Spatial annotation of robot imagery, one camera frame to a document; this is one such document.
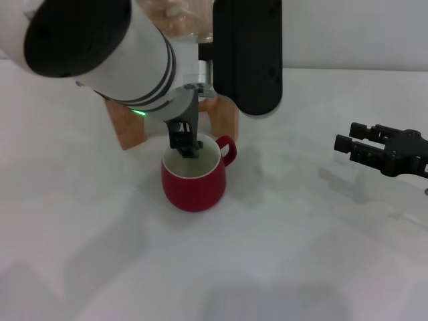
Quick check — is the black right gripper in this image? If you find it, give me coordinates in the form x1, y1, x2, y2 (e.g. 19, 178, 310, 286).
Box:
334, 122, 428, 180

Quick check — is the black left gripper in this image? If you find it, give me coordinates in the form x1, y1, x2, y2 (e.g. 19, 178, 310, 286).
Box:
163, 89, 205, 160

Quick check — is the red cup with white inside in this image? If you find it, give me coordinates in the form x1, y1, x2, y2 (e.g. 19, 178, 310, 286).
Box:
160, 134, 237, 213

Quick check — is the wooden dispenser stand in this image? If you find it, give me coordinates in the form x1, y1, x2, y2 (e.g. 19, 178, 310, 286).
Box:
100, 92, 241, 152

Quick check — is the clear glass water dispenser jar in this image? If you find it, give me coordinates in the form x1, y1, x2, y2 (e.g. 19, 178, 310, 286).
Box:
136, 0, 215, 45

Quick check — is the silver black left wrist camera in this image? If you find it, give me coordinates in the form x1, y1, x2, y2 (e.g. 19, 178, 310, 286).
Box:
197, 0, 284, 117

